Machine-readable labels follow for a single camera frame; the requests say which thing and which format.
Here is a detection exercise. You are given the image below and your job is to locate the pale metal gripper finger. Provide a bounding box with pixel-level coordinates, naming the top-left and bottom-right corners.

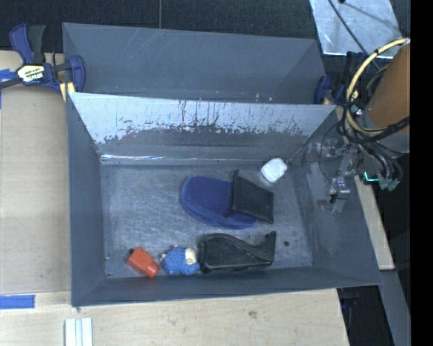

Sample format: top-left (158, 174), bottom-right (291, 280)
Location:
top-left (331, 177), bottom-right (351, 214)
top-left (317, 192), bottom-right (333, 212)

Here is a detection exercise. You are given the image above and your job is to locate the black flat pouch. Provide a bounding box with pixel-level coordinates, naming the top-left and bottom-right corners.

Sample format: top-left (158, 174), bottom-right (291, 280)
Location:
top-left (224, 169), bottom-right (275, 225)

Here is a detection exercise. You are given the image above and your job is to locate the black tape dispenser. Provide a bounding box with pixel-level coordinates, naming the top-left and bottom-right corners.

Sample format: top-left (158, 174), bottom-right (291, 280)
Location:
top-left (197, 230), bottom-right (277, 274)

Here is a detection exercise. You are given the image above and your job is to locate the blue slipper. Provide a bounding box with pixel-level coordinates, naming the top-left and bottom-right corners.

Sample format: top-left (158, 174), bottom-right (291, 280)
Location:
top-left (180, 175), bottom-right (258, 230)

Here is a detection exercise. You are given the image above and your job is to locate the blue toy figure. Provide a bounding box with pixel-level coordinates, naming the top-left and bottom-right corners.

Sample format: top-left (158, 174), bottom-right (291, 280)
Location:
top-left (159, 245), bottom-right (201, 276)

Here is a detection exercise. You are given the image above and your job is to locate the grey metal bin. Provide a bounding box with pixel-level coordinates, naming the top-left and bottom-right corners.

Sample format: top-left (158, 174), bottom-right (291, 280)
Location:
top-left (61, 22), bottom-right (384, 308)

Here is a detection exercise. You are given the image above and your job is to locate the red plastic block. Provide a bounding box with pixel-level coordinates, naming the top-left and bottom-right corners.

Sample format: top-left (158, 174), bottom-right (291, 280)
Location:
top-left (126, 247), bottom-right (160, 279)

